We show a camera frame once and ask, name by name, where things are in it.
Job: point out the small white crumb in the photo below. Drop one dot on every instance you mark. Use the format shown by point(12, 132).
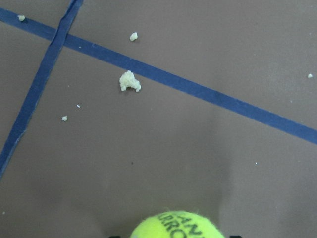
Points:
point(133, 36)

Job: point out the yellow tennis ball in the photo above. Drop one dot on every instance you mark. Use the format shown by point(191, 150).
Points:
point(176, 224)

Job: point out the blue tape line crosswise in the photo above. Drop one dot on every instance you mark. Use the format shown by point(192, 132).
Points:
point(57, 38)

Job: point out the blue tape line lengthwise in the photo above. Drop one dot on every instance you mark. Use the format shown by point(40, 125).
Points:
point(192, 88)

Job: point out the large white crumb clump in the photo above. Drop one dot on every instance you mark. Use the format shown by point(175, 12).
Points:
point(128, 80)

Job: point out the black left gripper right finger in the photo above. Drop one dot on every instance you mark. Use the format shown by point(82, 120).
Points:
point(235, 236)

